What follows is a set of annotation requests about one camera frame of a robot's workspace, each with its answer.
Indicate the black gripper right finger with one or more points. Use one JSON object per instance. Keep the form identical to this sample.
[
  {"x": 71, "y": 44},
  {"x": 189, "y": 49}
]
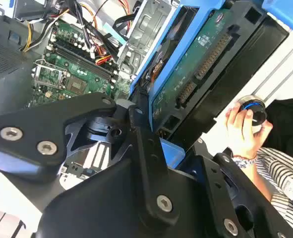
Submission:
[{"x": 210, "y": 178}]

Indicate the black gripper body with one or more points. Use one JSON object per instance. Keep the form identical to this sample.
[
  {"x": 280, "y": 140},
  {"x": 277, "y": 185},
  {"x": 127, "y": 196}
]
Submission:
[{"x": 99, "y": 210}]

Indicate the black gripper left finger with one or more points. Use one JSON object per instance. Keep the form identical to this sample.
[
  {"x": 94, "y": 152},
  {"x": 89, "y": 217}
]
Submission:
[{"x": 37, "y": 124}]

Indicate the round black blue-ringed tool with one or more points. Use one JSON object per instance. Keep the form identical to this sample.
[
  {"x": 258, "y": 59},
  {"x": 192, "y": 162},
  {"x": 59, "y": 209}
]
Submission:
[{"x": 259, "y": 116}]

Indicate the hard disk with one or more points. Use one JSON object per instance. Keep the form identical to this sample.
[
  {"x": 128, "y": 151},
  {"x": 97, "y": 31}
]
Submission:
[{"x": 198, "y": 62}]

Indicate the person's hand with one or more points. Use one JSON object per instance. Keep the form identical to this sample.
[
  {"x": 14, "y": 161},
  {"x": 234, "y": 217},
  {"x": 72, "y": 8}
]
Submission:
[{"x": 243, "y": 138}]

